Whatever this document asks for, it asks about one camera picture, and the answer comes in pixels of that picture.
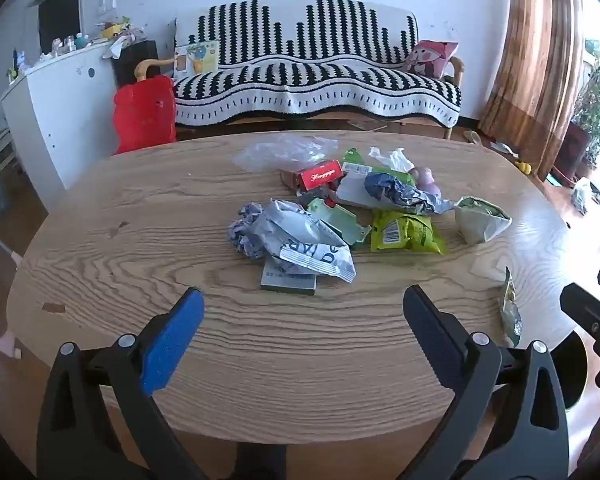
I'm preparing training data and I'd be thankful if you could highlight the red plastic chair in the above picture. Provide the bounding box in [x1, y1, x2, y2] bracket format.
[111, 75, 177, 156]

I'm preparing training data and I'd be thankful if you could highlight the pink cartoon cushion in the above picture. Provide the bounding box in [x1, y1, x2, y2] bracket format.
[405, 40, 458, 80]

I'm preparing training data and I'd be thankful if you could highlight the green carton box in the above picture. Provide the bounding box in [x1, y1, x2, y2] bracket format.
[341, 147, 416, 186]

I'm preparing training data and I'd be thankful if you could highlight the black white patterned blanket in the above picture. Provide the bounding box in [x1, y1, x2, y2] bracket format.
[172, 0, 463, 128]

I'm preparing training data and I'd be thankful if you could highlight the large silver lettered wrapper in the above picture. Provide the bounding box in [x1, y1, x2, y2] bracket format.
[252, 199, 357, 283]

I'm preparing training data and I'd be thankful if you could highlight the grey flat box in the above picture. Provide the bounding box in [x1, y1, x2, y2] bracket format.
[260, 255, 318, 295]

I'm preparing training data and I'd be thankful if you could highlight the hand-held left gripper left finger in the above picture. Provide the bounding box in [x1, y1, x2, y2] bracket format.
[36, 287, 206, 480]

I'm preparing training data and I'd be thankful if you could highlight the white cabinet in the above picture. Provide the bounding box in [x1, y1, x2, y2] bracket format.
[0, 40, 118, 211]

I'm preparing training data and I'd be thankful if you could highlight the blue white crumpled wrapper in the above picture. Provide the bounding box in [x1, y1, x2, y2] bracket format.
[362, 171, 453, 216]

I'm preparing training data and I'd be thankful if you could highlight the group of small bottles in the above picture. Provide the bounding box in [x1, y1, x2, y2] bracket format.
[50, 32, 88, 56]

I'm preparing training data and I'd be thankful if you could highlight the clear plastic bag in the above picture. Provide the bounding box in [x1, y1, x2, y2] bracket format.
[232, 135, 338, 173]

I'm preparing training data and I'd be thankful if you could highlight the yellow bowl with papers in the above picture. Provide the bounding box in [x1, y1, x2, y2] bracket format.
[99, 15, 146, 58]

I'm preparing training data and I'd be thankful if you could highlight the light green plastic package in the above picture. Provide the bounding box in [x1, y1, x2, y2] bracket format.
[307, 197, 372, 246]

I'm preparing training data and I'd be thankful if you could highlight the brown curtain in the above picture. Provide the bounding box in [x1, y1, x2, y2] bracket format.
[480, 0, 586, 176]

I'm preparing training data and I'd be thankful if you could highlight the white plastic bag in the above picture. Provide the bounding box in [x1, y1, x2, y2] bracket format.
[572, 177, 593, 213]

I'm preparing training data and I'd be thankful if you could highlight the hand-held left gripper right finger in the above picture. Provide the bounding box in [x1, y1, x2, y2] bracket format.
[402, 285, 571, 480]

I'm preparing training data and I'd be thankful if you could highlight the wooden frame sofa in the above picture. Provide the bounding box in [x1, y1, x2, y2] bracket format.
[135, 0, 466, 141]

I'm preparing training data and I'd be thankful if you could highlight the lime green snack packet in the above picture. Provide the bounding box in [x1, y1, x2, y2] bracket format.
[370, 208, 448, 256]

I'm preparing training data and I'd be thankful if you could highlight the black side cabinet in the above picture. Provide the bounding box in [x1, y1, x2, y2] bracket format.
[115, 40, 160, 86]

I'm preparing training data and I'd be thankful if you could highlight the white crumpled plastic film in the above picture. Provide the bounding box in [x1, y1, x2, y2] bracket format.
[369, 146, 415, 173]

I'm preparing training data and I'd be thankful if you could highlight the colourful picture book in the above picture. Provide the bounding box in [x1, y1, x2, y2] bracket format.
[174, 40, 220, 81]

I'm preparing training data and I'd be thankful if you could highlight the white green snack packet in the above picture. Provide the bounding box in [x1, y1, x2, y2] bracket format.
[454, 196, 512, 246]

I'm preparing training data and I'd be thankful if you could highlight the crumpled blue white paper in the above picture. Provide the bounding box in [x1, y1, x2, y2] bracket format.
[227, 202, 268, 260]

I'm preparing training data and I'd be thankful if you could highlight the small blue toy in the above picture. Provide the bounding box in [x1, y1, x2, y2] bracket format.
[7, 49, 31, 80]

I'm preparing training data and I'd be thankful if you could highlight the red cigarette box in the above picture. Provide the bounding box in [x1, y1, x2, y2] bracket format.
[300, 160, 343, 192]

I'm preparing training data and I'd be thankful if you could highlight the dark green upright packet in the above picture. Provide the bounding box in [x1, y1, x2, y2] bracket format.
[499, 266, 523, 347]

